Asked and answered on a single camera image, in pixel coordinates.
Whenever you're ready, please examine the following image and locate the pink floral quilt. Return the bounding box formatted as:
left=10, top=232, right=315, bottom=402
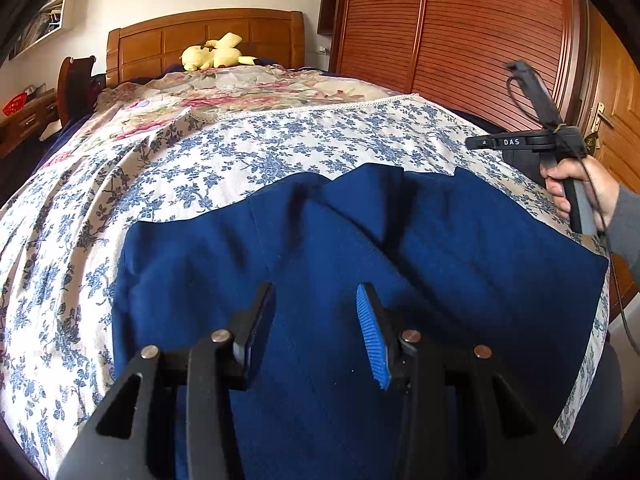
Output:
left=40, top=66, right=406, bottom=171

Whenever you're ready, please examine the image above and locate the blue floral bedsheet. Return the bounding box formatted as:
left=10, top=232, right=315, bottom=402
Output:
left=0, top=95, right=613, bottom=478

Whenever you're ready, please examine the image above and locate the white wall shelf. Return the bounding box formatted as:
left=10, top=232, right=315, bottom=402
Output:
left=10, top=0, right=76, bottom=58

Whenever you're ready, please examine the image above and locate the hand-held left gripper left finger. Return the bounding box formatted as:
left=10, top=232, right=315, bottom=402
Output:
left=55, top=282, right=276, bottom=480

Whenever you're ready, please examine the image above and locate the person's right hand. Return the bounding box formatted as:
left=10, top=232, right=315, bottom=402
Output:
left=540, top=156, right=621, bottom=233

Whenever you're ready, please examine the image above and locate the wooden slatted wardrobe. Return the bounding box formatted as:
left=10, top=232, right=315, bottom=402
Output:
left=317, top=0, right=593, bottom=136

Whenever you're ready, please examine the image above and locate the yellow plush toy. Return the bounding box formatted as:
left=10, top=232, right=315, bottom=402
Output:
left=181, top=33, right=258, bottom=72

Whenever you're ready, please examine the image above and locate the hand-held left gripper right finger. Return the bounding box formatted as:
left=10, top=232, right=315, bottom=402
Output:
left=355, top=282, right=566, bottom=480

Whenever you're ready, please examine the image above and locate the wooden door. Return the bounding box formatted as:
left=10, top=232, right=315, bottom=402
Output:
left=585, top=10, right=640, bottom=191

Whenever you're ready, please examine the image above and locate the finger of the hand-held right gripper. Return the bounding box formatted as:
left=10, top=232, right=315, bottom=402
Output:
left=465, top=133, right=501, bottom=151

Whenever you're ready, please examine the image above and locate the blue suit jacket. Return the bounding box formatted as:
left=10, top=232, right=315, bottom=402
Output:
left=112, top=162, right=608, bottom=480

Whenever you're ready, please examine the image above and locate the wooden bed headboard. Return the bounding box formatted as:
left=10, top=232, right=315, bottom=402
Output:
left=106, top=10, right=306, bottom=83

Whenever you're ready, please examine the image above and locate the wooden desk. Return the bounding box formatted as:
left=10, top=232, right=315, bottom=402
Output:
left=0, top=89, right=60, bottom=158

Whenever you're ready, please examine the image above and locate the wooden chair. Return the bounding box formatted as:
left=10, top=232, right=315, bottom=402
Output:
left=56, top=55, right=97, bottom=128

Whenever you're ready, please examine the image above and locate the person's right forearm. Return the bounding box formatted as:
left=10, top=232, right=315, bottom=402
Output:
left=602, top=185, right=640, bottom=281

